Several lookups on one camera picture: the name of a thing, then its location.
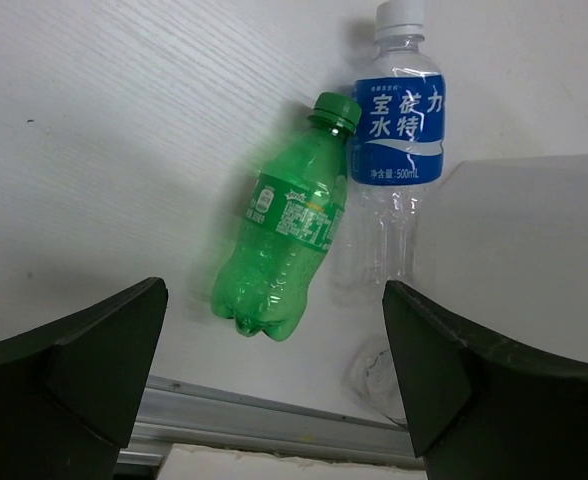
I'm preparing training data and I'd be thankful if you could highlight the green plastic soda bottle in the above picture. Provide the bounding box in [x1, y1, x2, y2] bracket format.
[211, 92, 361, 342]

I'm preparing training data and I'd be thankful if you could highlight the aluminium table edge rail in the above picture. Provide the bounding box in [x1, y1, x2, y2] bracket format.
[118, 376, 424, 471]

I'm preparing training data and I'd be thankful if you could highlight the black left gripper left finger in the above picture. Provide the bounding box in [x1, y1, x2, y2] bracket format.
[0, 277, 168, 479]

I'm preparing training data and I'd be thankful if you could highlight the white paper bin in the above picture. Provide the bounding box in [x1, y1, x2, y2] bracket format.
[412, 154, 588, 363]

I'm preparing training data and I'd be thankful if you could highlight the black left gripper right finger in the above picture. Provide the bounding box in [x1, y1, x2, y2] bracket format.
[383, 281, 588, 479]

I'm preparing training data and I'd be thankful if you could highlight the clear bottle blue label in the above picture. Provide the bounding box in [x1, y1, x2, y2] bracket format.
[333, 1, 446, 293]

